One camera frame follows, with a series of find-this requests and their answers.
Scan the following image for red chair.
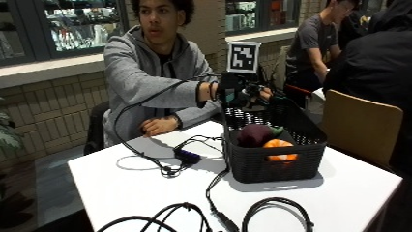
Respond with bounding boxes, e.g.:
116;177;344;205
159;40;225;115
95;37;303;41
283;83;315;109

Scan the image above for black wristband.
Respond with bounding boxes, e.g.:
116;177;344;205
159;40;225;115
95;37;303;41
207;80;219;102

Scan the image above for white marker cube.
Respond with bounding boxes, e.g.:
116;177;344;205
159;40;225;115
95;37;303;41
225;41;263;74

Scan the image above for black chair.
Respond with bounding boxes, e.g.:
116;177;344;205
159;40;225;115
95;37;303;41
83;101;111;156

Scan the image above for purple plush eggplant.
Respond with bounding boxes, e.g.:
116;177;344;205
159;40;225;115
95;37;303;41
236;123;284;149

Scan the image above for orange plush fruit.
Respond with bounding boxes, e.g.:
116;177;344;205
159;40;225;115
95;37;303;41
261;138;299;162

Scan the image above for person in grey hoodie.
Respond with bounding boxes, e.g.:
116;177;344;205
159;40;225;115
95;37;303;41
101;0;223;148

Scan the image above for black plastic basket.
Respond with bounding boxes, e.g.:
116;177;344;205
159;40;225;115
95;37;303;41
220;101;328;185

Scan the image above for shop window with shelves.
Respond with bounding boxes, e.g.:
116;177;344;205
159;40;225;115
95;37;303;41
0;0;131;67
223;0;303;37

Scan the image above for wooden chair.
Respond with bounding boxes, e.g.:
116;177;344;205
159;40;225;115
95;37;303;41
320;89;405;170

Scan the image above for green plant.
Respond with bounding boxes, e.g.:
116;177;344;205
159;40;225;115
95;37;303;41
0;96;24;159

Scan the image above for black glove cable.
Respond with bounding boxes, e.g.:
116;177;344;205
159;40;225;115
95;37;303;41
112;72;225;178

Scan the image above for blue cable hub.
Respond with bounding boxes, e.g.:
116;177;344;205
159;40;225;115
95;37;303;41
172;148;203;165

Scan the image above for black cable with plug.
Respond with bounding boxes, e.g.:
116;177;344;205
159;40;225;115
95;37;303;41
205;134;243;232

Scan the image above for thick black looped cable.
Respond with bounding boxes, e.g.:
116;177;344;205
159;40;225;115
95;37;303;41
240;196;316;232

